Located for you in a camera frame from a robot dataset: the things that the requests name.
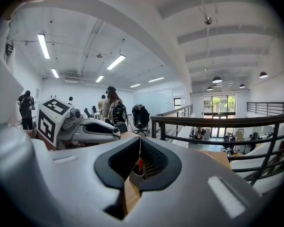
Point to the red pen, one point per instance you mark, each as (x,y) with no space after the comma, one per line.
(140,165)

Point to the person's white shirt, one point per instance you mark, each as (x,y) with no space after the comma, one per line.
(4,79)

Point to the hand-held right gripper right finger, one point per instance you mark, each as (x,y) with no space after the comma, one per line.
(191,185)

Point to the black office chair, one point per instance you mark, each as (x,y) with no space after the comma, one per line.
(94,109)
(142,126)
(87,113)

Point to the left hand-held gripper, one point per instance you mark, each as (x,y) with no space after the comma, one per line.
(49,122)

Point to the black metal railing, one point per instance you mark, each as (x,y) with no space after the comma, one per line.
(180,110)
(269,107)
(215,120)

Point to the black head-worn device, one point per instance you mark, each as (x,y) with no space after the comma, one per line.
(110,89)

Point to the black backpack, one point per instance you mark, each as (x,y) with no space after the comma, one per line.
(119,113)

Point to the black pendant lamp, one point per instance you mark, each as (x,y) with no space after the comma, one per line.
(217,80)
(209,88)
(263,75)
(242,86)

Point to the silver ceiling dome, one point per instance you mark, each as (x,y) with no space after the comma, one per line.
(208,20)

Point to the dark jacket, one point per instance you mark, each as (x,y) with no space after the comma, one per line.
(140,113)

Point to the grey pen holder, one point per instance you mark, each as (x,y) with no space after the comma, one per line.
(136,181)

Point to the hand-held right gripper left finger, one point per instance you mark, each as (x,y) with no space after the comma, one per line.
(85,174)

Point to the long ceiling light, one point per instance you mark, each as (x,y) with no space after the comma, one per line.
(116,62)
(43,46)
(135,85)
(156,79)
(99,78)
(55,73)

